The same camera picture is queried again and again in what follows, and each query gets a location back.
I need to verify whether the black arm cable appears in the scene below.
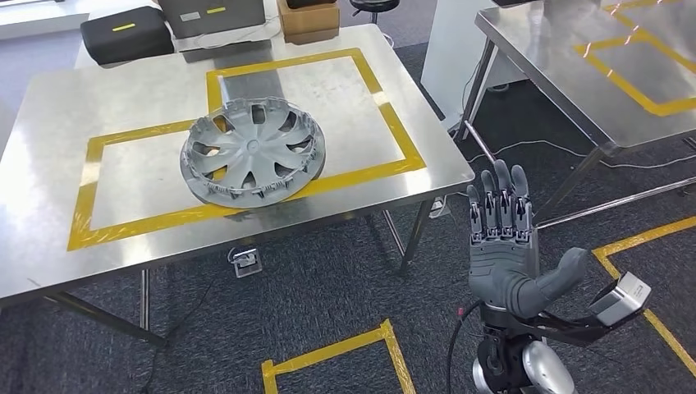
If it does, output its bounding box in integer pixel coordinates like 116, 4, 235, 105
446, 299, 484, 394

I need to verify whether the cardboard box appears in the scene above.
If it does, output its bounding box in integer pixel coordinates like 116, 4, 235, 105
276, 0, 341, 46

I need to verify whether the black case yellow label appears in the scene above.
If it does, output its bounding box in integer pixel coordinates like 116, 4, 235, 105
80, 6, 175, 66

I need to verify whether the grey case yellow label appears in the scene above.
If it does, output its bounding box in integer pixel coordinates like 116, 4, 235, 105
158, 0, 267, 39

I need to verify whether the steel workbench table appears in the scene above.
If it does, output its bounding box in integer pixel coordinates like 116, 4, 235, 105
454, 0, 696, 231
0, 24, 476, 349

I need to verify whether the white floor cable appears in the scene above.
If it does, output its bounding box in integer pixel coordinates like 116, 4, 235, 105
467, 140, 696, 171

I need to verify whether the yellow floor tape outline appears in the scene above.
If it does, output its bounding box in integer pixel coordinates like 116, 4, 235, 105
591, 216, 696, 379

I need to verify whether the black tray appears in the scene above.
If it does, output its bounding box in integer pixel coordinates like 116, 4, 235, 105
285, 0, 338, 11

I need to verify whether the white partition panel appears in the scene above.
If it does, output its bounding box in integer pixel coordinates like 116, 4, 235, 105
419, 0, 529, 131

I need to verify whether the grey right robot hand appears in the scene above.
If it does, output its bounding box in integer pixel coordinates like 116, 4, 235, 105
466, 158, 591, 320

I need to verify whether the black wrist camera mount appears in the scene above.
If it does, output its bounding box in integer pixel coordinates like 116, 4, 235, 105
508, 304, 648, 349

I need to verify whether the silver wheel cover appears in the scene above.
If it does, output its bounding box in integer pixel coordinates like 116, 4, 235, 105
179, 96, 327, 210

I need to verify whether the yellow floor tape corner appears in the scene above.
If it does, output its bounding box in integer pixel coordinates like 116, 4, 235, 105
260, 318, 417, 394

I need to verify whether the black round stool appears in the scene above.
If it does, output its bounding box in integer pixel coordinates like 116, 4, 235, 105
349, 0, 401, 25

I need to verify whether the grey floor socket box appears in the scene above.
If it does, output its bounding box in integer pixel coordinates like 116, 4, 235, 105
228, 247, 263, 279

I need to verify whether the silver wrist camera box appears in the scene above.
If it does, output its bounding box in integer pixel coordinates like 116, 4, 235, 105
588, 272, 653, 328

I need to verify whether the black floor cable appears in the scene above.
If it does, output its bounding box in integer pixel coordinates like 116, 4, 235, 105
138, 272, 222, 394

